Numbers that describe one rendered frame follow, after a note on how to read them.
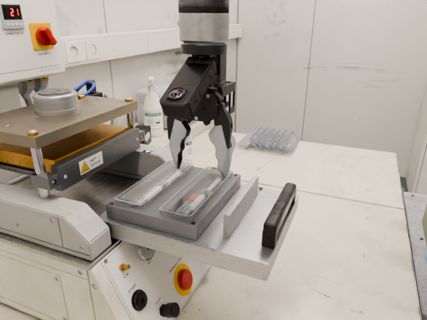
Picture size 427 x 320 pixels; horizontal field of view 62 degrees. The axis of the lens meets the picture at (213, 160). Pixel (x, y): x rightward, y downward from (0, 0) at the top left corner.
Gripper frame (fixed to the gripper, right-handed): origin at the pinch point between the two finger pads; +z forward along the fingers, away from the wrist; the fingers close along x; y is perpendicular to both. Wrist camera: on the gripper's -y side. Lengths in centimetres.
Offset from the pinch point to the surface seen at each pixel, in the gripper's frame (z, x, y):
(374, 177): 28, -31, 78
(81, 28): -19, 78, 62
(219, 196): 4.6, -3.7, 0.3
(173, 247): 8.8, -0.6, -10.7
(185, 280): 24.6, 3.1, -0.3
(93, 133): -1.7, 25.8, 4.3
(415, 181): 77, -64, 201
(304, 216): 29, -13, 41
